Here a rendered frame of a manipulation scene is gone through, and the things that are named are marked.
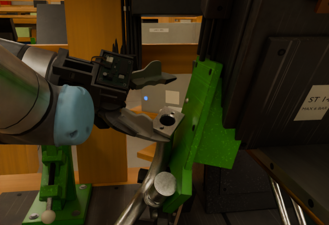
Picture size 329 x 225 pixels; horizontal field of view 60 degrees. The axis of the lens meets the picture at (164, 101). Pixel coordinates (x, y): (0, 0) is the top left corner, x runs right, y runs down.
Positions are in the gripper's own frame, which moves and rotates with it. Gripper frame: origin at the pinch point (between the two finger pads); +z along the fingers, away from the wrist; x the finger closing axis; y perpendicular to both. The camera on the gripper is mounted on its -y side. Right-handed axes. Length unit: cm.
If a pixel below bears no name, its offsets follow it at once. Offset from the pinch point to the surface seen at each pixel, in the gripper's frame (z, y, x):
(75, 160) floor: -36, -256, 73
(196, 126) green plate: 2.6, 6.8, -6.2
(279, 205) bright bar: 17.9, 3.0, -14.4
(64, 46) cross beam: -27.1, -24.0, 27.7
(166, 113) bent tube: -1.1, 1.7, -2.1
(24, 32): -245, -502, 430
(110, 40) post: -14.5, -14.1, 25.2
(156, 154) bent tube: -0.3, -5.9, -6.5
